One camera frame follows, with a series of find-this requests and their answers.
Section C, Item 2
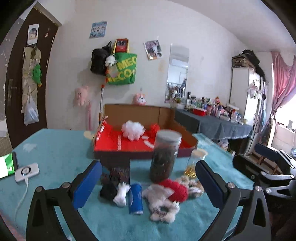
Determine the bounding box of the blue tube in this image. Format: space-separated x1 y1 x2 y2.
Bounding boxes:
128 184 143 215

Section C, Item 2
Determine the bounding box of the dark patterned box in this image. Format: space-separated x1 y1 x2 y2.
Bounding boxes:
100 159 131 186

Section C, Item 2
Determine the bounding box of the door poster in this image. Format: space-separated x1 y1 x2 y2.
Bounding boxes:
27 23 40 45

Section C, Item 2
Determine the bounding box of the smartphone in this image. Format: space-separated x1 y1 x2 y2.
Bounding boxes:
0 152 19 180

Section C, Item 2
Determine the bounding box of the brown spotted fluffy scrunchie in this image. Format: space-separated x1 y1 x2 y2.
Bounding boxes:
176 175 205 200

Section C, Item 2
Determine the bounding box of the wall mirror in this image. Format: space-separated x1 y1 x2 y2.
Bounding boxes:
165 43 189 103

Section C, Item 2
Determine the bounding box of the pink plush toy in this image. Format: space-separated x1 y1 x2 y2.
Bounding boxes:
73 85 90 107

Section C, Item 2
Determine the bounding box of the white fluffy plush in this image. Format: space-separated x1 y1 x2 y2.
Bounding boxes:
142 184 181 224

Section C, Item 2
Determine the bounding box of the green tote bag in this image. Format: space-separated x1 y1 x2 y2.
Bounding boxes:
106 38 138 86

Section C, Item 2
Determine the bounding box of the pink stick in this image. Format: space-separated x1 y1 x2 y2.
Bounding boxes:
87 100 92 131

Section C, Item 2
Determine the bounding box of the white cotton pad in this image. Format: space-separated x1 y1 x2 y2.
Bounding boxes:
142 136 154 149

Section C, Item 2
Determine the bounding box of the beige hanging organizer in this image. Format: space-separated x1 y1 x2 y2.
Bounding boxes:
20 45 42 114

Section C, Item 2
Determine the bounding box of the row of cosmetic bottles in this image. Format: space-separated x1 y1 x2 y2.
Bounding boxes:
170 90 249 124

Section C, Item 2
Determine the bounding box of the red knitted hat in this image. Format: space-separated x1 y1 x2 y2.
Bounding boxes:
158 179 189 203

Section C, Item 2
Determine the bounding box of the patterned storage box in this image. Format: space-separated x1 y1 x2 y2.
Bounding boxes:
232 55 250 68

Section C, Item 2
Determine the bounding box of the white sock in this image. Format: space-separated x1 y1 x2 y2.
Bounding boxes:
113 182 130 207

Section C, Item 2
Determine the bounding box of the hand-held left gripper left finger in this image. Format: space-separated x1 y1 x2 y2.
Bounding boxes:
26 160 103 241

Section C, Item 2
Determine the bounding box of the black backpack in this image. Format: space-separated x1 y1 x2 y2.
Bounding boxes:
90 41 112 76

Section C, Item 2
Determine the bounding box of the white charging cable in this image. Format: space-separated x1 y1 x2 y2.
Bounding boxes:
15 177 30 223

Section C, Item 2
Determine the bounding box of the large jar of dark leaves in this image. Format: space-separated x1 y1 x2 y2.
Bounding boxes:
150 130 182 183

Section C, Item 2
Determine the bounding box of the cardboard box with red lining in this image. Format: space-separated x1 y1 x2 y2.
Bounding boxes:
94 104 199 160

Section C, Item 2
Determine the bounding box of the wall photo print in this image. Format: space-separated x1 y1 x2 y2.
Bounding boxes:
143 39 163 61

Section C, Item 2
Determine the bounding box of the red hanging bag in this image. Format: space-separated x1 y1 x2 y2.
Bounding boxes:
115 39 128 52

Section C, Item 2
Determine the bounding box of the blue wall poster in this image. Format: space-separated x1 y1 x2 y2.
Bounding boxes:
89 21 107 39

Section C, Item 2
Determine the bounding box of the white wardrobe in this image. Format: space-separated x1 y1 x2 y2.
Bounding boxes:
229 66 266 154

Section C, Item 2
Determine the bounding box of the white power bank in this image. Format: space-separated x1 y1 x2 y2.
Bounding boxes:
15 163 40 183

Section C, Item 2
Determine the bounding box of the black sock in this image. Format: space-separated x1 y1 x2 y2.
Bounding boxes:
99 182 118 200

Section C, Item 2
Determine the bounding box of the clear plastic bag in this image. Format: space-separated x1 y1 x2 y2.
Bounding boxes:
23 94 39 126

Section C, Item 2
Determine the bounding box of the black bag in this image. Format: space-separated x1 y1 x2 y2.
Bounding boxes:
242 49 260 67

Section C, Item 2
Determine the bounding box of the small jar of gold capsules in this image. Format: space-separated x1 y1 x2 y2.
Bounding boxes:
185 148 208 179

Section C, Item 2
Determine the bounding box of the pink cat plush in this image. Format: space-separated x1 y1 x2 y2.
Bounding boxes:
132 93 148 106

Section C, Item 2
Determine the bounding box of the dark brown door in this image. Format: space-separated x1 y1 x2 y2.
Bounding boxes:
5 6 63 149

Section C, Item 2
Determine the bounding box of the mop pole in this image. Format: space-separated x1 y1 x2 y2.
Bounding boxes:
98 85 105 123

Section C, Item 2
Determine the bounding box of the side table with dark cloth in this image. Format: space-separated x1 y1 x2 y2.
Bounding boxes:
174 108 253 141

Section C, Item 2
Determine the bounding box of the pink curtain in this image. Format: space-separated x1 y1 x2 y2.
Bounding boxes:
260 51 296 149

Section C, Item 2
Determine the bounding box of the white plush dog charm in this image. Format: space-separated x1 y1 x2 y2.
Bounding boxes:
105 54 117 67

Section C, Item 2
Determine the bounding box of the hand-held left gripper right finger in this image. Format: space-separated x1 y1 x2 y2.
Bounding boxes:
195 160 271 241

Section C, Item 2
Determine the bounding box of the white hanging plush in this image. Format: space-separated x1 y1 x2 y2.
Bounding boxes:
247 80 263 99

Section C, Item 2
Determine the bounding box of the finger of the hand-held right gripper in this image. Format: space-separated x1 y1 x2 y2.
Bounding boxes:
232 154 294 200
254 143 296 173

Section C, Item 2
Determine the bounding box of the white fluffy puff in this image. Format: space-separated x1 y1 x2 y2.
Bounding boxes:
121 120 146 141

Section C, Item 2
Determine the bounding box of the green plush toy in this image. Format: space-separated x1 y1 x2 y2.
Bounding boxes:
32 64 43 87

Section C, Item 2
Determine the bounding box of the small red knitted ball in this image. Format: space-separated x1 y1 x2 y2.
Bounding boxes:
148 123 161 135

